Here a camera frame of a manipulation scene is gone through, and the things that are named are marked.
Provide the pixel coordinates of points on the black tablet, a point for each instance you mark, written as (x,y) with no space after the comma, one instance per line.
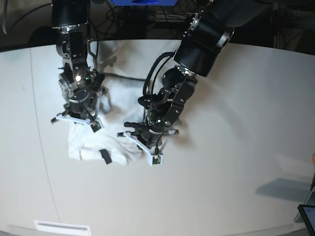
(308,215)

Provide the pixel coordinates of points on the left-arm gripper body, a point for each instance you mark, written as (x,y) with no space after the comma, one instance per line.
(150,133)

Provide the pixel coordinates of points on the blue camera stand base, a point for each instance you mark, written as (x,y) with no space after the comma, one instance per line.
(144,2)

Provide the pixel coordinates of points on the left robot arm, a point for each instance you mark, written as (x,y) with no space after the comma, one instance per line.
(172,79)

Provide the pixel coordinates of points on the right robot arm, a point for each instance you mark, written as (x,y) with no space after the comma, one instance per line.
(80,80)

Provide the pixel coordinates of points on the white paper label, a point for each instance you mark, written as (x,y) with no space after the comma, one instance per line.
(62,229)

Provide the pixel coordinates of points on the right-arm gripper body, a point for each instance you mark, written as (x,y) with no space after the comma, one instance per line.
(85,105)

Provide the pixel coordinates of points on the white printed T-shirt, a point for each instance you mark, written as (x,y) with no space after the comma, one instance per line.
(117,106)

